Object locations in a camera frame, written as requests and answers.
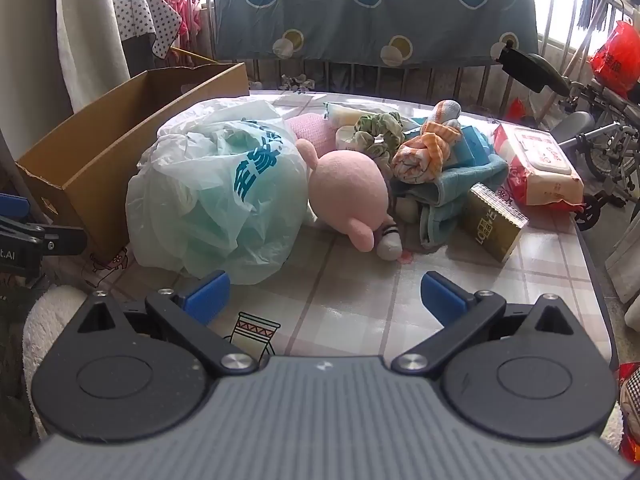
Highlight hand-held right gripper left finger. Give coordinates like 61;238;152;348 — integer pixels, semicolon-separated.
75;270;261;376

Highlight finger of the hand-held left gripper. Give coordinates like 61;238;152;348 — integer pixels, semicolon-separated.
0;194;88;257

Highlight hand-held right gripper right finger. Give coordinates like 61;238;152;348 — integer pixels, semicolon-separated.
392;271;576;376

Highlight white green plastic bag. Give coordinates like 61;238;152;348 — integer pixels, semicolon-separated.
125;99;313;286

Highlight brown cardboard box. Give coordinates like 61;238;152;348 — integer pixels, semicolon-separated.
15;62;251;261

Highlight pink plush toy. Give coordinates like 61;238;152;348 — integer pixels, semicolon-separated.
295;137;401;253

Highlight green white scrunchie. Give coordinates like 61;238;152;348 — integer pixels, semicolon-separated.
352;111;406;166

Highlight small white cup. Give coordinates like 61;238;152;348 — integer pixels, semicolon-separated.
335;125;363;151

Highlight white soft tissue packet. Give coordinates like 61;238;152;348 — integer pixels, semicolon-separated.
322;101;396;128

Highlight white fluffy cushion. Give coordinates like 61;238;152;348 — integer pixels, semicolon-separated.
22;285;88;441

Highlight white black striped sock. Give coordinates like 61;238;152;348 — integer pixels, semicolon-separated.
376;225;403;261

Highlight gold box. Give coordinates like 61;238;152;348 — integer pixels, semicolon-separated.
460;183;529;263

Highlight plaid tablecloth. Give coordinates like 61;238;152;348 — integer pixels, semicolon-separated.
87;91;618;361

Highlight teal towel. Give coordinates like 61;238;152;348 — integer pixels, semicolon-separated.
390;152;508;251

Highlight orange striped cloth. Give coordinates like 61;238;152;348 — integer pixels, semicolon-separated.
391;100;463;186

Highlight blue wipes pack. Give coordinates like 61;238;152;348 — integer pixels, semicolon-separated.
450;125;496;166

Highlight red white wet wipes pack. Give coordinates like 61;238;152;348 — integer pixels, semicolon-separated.
492;122;586;211

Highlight pale grey curtain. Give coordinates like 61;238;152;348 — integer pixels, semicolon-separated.
605;230;640;303

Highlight white curtain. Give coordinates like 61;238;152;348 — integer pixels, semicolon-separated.
54;0;132;113

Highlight pink towel pack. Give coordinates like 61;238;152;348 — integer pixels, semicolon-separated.
285;115;336;153

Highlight red patterned bag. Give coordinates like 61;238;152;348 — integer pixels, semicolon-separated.
617;362;640;461

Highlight polka dot cloth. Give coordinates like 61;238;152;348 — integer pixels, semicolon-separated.
111;0;183;60

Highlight folded wheelchair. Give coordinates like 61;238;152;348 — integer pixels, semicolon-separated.
535;77;640;231

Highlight black padded seat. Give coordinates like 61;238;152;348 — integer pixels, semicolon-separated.
500;37;568;93

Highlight large red plastic bag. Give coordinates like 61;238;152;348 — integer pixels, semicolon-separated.
589;20;640;85

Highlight blue dotted bed sheet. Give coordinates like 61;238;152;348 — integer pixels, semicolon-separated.
212;0;540;67

